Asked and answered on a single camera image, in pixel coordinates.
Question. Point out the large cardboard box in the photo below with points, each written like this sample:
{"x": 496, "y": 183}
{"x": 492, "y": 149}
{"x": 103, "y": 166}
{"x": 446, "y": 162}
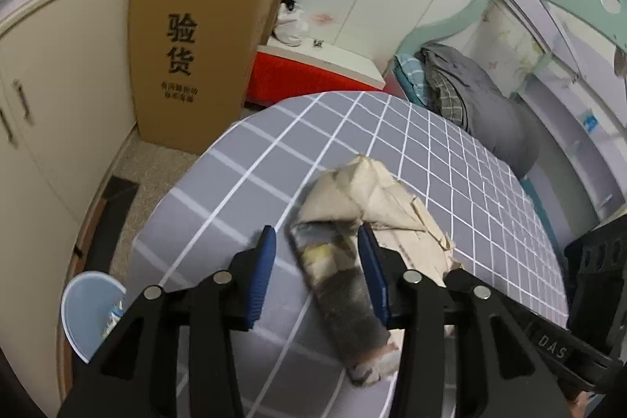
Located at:
{"x": 220, "y": 55}

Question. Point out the grey duvet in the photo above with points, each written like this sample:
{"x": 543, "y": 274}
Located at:
{"x": 490, "y": 114}

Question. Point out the red storage box white lid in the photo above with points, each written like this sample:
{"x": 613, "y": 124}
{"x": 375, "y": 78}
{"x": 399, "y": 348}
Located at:
{"x": 294, "y": 75}

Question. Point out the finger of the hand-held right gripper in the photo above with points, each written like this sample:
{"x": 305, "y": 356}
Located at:
{"x": 458, "y": 281}

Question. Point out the white plastic bag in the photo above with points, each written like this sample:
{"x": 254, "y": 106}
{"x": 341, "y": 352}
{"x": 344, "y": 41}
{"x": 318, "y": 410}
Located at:
{"x": 291, "y": 28}

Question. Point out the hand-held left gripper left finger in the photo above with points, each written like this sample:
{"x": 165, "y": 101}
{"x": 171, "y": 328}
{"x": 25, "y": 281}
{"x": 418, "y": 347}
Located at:
{"x": 259, "y": 276}

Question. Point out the paper wrapper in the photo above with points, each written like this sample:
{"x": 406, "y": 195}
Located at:
{"x": 372, "y": 192}

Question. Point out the lilac bed shelf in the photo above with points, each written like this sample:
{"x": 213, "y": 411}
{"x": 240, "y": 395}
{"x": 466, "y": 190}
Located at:
{"x": 578, "y": 153}

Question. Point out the black hair clip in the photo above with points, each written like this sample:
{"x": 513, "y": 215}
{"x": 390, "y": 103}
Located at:
{"x": 317, "y": 42}

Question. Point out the white low cabinet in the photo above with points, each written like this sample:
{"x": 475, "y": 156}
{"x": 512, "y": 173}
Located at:
{"x": 59, "y": 104}

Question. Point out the pale pink butterfly sticker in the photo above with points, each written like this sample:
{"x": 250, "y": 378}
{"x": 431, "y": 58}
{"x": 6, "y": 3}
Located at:
{"x": 321, "y": 17}

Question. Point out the small blue box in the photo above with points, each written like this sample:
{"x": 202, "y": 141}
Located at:
{"x": 590, "y": 122}

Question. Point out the grey checked tablecloth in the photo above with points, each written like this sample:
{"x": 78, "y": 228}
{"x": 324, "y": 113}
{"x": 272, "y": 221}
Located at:
{"x": 416, "y": 153}

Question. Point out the light blue checked pillow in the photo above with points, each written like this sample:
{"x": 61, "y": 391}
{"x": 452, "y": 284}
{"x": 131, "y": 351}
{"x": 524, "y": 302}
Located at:
{"x": 411, "y": 75}

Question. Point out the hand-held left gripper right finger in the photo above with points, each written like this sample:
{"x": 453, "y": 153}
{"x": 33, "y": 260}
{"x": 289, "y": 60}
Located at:
{"x": 372, "y": 276}

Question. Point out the light blue plastic bin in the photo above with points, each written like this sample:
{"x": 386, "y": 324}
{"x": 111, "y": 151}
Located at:
{"x": 83, "y": 305}

